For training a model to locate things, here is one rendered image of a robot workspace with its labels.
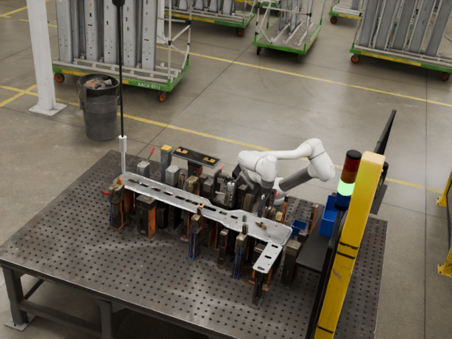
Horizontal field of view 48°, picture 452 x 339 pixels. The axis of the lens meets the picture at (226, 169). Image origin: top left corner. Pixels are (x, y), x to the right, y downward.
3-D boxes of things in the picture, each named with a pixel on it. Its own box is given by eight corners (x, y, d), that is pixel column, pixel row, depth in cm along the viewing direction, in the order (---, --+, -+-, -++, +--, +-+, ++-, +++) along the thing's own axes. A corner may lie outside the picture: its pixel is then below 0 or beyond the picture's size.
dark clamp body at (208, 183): (196, 224, 390) (199, 183, 370) (204, 216, 400) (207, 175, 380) (208, 229, 386) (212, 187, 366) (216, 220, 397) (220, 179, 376)
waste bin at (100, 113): (71, 138, 624) (66, 84, 586) (95, 121, 668) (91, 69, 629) (107, 148, 612) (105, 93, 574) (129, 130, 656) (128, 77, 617)
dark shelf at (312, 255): (294, 265, 315) (294, 261, 314) (331, 194, 386) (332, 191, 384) (327, 277, 308) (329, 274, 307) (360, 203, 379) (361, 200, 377)
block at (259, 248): (245, 282, 341) (250, 250, 327) (252, 272, 350) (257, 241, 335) (259, 287, 338) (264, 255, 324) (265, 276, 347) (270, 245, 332)
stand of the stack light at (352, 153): (321, 253, 249) (344, 153, 219) (324, 245, 255) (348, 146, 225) (334, 258, 247) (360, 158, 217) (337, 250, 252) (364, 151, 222)
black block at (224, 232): (212, 267, 351) (216, 234, 336) (219, 257, 360) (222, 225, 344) (222, 271, 349) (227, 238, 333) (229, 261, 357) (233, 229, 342)
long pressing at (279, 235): (108, 184, 375) (108, 183, 374) (126, 171, 393) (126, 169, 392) (282, 247, 330) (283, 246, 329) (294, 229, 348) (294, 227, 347)
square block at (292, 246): (278, 286, 340) (286, 245, 321) (282, 279, 347) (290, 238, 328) (289, 290, 338) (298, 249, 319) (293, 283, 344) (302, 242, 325)
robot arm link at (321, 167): (269, 179, 424) (282, 202, 423) (256, 186, 415) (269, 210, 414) (329, 146, 361) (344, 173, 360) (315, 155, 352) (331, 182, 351)
